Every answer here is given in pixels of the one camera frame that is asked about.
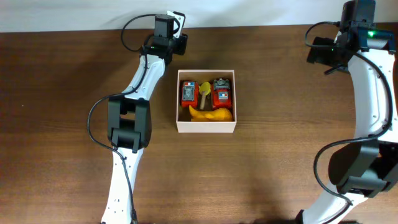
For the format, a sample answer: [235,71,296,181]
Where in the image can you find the black camera cable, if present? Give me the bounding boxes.
[303,21,394,224]
[86,13,181,224]

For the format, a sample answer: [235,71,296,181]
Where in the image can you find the red fire truck grey top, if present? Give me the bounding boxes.
[211,78,233,110]

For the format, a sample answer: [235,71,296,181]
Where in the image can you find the orange dinosaur toy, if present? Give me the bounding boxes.
[188,106,233,122]

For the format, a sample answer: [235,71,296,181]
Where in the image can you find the black right camera cable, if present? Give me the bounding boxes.
[303,21,394,224]

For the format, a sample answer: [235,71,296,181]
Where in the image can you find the red fire truck with ladder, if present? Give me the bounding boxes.
[180,81,199,108]

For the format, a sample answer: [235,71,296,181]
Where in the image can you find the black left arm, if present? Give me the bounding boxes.
[101,11,188,224]

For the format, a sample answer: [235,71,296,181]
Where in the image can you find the black left camera cable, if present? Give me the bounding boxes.
[86,13,181,224]

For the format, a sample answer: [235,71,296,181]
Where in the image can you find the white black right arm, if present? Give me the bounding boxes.
[295,0,397,223]

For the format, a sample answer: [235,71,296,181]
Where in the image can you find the yellow wooden rattle drum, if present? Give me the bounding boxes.
[199,82,211,110]

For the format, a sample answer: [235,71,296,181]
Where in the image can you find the pink box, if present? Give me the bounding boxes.
[175,70,237,133]

